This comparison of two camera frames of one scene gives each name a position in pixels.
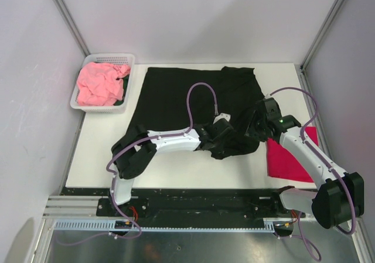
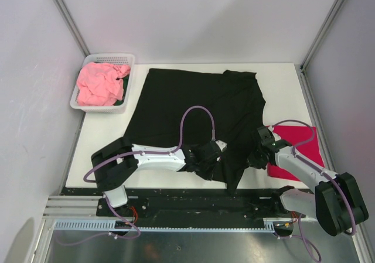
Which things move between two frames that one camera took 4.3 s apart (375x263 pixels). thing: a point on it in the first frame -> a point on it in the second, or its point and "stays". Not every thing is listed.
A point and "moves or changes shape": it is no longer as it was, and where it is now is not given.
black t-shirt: (215, 101) moves or changes shape
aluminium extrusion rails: (73, 208) stays
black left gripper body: (218, 145) -> (205, 169)
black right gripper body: (256, 129) -> (256, 159)
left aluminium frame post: (67, 17) stays
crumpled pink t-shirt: (99, 85) stays
